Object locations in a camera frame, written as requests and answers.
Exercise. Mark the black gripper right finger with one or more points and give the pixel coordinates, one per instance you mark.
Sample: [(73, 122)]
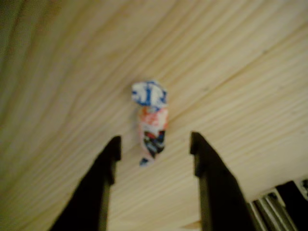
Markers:
[(219, 192)]

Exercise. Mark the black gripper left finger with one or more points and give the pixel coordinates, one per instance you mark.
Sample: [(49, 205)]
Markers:
[(96, 183)]

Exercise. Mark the candy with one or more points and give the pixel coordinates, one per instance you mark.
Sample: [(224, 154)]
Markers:
[(151, 120)]

